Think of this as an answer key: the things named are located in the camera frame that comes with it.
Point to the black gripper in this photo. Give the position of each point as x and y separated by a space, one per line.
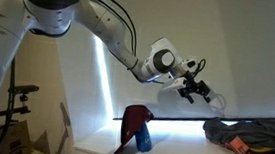
195 86

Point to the gray cloth with orange band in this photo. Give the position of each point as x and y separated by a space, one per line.
256 132

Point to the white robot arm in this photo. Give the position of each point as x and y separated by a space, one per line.
1 25

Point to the white roller blind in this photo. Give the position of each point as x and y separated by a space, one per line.
247 46

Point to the maroon baseball cap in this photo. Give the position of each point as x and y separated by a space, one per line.
133 120

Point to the blue printed can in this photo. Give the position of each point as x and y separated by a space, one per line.
143 139

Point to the black cap with yellow brim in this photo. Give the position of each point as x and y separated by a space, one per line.
261 150

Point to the brown cardboard box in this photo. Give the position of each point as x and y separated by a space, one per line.
18 137

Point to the black blind bottom rail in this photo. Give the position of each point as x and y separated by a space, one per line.
180 118

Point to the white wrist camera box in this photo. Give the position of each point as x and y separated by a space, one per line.
173 85

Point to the black stereo camera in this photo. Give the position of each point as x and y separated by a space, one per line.
24 88

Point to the black camera stand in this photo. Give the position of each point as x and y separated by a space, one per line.
12 76

